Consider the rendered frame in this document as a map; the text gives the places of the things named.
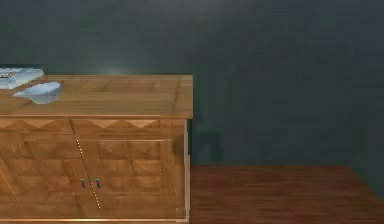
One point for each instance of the brown wooden chest of drawers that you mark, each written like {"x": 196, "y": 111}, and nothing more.
{"x": 126, "y": 156}

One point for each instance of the pale blue bowl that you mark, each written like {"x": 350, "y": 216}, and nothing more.
{"x": 41, "y": 92}

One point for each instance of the pale blue telephone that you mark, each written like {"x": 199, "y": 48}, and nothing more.
{"x": 16, "y": 76}

